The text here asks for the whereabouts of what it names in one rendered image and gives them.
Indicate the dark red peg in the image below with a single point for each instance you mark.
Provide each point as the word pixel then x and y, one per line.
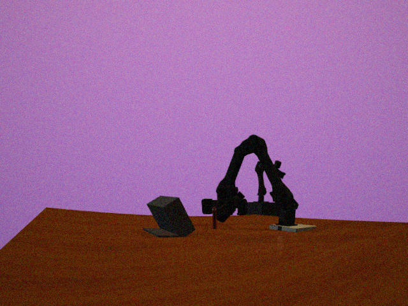
pixel 214 225

